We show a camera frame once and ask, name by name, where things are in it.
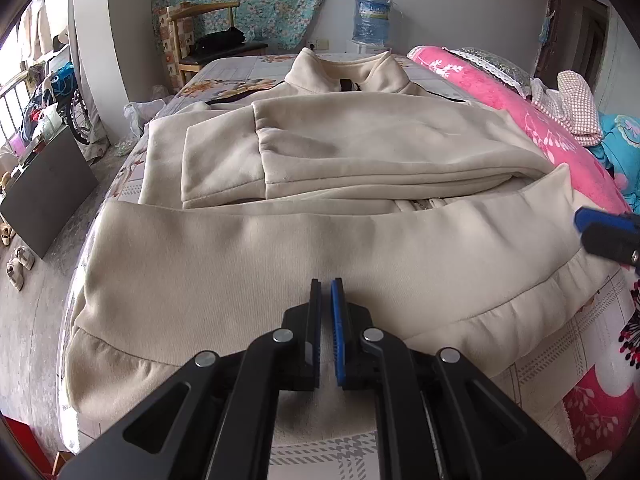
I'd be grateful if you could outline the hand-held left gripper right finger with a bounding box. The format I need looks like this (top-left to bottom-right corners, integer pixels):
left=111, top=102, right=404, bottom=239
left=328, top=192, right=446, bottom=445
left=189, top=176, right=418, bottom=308
left=329, top=277, right=586, bottom=480

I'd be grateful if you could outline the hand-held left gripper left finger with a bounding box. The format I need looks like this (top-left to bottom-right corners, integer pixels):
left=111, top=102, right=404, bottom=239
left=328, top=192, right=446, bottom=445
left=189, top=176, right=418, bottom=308
left=59, top=278, right=322, bottom=480

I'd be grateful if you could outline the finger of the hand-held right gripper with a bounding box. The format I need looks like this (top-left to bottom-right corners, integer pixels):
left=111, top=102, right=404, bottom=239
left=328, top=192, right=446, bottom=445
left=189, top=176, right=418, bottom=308
left=574, top=205, right=640, bottom=267

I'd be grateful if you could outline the beige zip jacket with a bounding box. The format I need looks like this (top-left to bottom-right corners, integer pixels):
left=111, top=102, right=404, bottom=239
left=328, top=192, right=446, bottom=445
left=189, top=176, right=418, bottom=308
left=64, top=47, right=608, bottom=428

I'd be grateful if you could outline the blue cartoon blanket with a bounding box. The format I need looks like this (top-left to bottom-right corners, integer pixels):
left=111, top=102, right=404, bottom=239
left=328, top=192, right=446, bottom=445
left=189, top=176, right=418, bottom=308
left=590, top=112, right=640, bottom=211

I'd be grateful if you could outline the bed with floral sheet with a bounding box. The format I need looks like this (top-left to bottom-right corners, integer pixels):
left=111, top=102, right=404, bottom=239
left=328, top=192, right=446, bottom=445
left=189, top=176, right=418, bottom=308
left=59, top=52, right=640, bottom=480

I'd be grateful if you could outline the checked cloth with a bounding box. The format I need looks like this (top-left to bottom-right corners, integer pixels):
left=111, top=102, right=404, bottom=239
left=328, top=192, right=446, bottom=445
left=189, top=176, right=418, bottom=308
left=530, top=70, right=603, bottom=146

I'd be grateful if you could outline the pink blanket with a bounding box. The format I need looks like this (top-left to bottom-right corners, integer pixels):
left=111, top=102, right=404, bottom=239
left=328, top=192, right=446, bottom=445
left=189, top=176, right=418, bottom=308
left=406, top=45, right=640, bottom=463

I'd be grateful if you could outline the lace trimmed pillow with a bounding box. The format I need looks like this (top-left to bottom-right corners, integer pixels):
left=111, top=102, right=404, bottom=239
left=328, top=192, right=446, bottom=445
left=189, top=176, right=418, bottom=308
left=447, top=47, right=533, bottom=98

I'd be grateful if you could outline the brown wooden door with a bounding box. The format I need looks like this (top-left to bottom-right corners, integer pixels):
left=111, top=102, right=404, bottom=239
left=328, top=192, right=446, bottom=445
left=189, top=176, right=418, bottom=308
left=532, top=0, right=611, bottom=96

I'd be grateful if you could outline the white plastic bag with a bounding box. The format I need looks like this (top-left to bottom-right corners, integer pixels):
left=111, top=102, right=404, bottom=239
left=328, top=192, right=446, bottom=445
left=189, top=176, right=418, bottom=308
left=123, top=100, right=168, bottom=138

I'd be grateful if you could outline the white water dispenser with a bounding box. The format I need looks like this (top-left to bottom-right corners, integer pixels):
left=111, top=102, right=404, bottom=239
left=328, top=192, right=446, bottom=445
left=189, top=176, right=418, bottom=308
left=345, top=39, right=393, bottom=56

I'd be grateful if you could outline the wooden chair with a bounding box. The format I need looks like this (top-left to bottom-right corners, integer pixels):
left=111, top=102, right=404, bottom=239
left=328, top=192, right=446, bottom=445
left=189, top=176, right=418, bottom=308
left=166, top=2, right=271, bottom=86

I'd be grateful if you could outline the black bag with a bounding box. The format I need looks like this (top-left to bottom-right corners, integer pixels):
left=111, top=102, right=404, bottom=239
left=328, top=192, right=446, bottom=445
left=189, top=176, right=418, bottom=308
left=192, top=27, right=247, bottom=58

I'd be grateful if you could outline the dark grey cabinet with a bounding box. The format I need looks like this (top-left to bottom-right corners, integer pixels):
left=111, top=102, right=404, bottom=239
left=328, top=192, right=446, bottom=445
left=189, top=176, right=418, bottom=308
left=0, top=124, right=99, bottom=258

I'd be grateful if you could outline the blue water bottle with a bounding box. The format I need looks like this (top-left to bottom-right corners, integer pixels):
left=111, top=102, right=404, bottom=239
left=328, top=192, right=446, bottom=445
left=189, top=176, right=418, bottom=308
left=351, top=0, right=393, bottom=48

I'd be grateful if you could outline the patterned paper bag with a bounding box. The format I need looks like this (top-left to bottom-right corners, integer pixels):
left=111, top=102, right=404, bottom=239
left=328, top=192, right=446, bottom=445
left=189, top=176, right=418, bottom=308
left=158, top=6, right=196, bottom=93

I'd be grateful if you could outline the wheelchair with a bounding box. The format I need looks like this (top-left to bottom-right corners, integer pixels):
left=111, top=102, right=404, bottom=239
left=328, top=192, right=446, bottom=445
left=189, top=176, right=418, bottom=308
left=50, top=60, right=96, bottom=146

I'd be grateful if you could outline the red box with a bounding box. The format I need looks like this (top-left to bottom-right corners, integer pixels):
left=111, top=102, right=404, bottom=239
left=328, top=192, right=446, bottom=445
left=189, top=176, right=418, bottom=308
left=0, top=415, right=36, bottom=466

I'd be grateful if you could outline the metal window railing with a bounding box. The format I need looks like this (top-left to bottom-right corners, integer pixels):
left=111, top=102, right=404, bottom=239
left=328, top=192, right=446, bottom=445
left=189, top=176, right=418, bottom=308
left=0, top=77, right=36, bottom=151

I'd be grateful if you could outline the hanging beige garment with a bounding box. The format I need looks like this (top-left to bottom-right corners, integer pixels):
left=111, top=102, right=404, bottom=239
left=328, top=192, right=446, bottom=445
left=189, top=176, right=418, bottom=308
left=17, top=0, right=56, bottom=61

